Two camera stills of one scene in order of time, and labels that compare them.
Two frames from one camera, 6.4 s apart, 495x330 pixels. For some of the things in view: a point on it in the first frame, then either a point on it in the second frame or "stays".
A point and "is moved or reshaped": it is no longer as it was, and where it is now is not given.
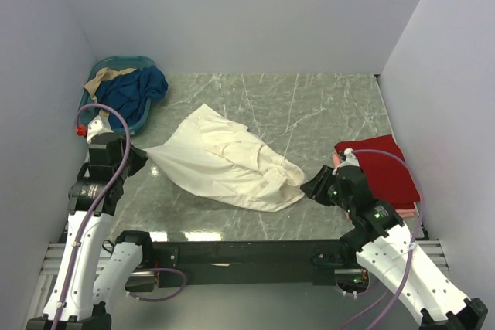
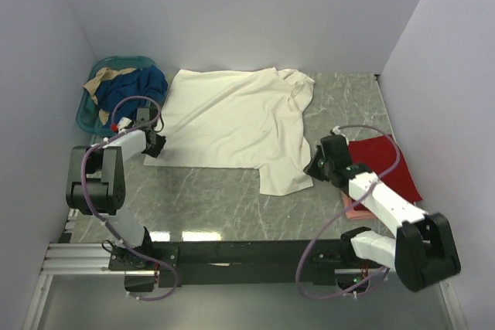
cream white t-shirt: (223, 158) is moved or reshaped
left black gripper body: (125, 173) to (155, 149)
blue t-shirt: (128, 93) stays
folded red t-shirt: (387, 177) stays
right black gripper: (315, 188) to (312, 170)
